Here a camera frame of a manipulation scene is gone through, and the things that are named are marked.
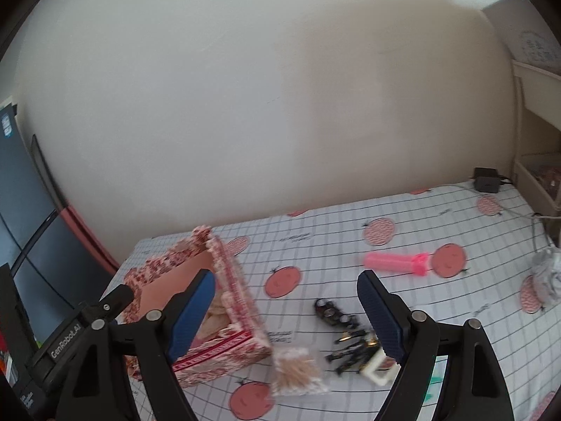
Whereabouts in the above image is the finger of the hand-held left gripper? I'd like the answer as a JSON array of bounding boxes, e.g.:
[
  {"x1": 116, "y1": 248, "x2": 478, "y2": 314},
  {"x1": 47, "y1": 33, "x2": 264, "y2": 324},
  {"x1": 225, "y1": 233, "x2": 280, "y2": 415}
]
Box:
[{"x1": 102, "y1": 284, "x2": 135, "y2": 317}]

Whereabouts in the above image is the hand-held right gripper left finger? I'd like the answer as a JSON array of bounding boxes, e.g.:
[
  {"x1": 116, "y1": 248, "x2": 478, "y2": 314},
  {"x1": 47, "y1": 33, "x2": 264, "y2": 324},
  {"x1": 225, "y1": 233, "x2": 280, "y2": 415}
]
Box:
[{"x1": 53, "y1": 269, "x2": 217, "y2": 421}]

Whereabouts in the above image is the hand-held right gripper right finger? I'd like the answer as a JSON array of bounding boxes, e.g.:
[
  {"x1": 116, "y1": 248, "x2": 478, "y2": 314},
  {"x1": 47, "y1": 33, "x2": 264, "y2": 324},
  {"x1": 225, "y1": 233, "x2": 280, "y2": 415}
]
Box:
[{"x1": 356, "y1": 269, "x2": 515, "y2": 421}]

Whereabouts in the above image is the black gold robot figure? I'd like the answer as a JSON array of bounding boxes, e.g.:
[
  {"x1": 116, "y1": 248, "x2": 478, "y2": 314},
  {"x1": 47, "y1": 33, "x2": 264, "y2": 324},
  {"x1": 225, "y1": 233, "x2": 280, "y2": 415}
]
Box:
[{"x1": 326, "y1": 325, "x2": 382, "y2": 375}]

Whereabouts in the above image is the red floral cardboard box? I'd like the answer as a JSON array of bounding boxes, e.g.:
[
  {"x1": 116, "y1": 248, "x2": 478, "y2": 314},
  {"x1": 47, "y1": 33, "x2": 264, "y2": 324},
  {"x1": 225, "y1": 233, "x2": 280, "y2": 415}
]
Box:
[{"x1": 107, "y1": 225, "x2": 275, "y2": 389}]

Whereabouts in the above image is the black toy car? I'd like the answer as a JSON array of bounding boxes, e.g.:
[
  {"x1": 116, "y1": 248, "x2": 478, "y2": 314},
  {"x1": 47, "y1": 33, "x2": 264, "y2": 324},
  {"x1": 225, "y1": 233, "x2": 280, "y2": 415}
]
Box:
[{"x1": 313, "y1": 298, "x2": 358, "y2": 329}]

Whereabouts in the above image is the white plastic clip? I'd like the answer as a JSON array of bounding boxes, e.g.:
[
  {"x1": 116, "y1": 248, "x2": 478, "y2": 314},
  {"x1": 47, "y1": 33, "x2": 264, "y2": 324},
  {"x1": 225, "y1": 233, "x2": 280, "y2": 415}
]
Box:
[{"x1": 360, "y1": 348, "x2": 400, "y2": 387}]

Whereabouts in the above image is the pink hair roller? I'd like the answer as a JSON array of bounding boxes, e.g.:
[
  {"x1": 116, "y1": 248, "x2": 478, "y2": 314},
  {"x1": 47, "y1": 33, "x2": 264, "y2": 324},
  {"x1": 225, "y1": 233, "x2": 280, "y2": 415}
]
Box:
[{"x1": 363, "y1": 251, "x2": 431, "y2": 278}]

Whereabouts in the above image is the white tissue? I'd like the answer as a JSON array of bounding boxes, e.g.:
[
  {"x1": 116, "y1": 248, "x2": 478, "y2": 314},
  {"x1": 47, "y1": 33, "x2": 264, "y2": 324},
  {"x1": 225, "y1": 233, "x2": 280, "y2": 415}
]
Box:
[{"x1": 530, "y1": 248, "x2": 561, "y2": 305}]

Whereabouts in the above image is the checked pomegranate print desktop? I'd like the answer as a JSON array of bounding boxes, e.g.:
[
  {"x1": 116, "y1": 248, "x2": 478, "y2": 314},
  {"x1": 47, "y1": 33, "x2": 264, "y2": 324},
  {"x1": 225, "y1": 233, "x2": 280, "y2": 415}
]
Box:
[{"x1": 101, "y1": 180, "x2": 561, "y2": 421}]

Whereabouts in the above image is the pink flat board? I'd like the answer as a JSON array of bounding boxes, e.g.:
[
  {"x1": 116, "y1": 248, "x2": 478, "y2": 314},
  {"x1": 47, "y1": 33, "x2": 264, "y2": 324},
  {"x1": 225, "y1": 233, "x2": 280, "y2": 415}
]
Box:
[{"x1": 61, "y1": 206, "x2": 121, "y2": 273}]

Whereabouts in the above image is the dark grey refrigerator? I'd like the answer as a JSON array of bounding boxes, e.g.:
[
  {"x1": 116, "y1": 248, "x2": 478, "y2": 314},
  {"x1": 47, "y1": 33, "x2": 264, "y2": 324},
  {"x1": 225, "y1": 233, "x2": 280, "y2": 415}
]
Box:
[{"x1": 0, "y1": 101, "x2": 119, "y2": 347}]

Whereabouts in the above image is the thin black board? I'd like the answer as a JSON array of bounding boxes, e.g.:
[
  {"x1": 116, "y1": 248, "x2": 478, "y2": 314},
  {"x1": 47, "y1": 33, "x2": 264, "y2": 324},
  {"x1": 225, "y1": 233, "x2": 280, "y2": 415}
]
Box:
[{"x1": 31, "y1": 134, "x2": 71, "y2": 211}]

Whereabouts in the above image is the black power adapter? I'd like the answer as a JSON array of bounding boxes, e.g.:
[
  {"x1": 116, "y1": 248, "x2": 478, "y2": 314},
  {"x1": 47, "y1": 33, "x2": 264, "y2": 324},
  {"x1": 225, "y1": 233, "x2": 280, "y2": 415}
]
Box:
[{"x1": 472, "y1": 167, "x2": 511, "y2": 194}]

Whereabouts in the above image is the dark red patterned object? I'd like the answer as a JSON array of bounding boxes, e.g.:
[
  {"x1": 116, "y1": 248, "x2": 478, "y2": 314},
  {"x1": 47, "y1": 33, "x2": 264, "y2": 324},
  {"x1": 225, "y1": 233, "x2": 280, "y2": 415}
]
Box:
[{"x1": 523, "y1": 153, "x2": 561, "y2": 194}]

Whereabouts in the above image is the cream wooden shelf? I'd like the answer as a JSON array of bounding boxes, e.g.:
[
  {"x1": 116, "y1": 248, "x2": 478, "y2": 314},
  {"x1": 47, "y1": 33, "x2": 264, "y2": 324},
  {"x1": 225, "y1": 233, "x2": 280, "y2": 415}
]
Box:
[{"x1": 511, "y1": 59, "x2": 561, "y2": 218}]

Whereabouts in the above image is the white printed bag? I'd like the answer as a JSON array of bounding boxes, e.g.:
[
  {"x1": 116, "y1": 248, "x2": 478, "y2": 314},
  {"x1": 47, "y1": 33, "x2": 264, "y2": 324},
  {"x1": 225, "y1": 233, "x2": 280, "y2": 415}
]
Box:
[{"x1": 482, "y1": 0, "x2": 561, "y2": 75}]

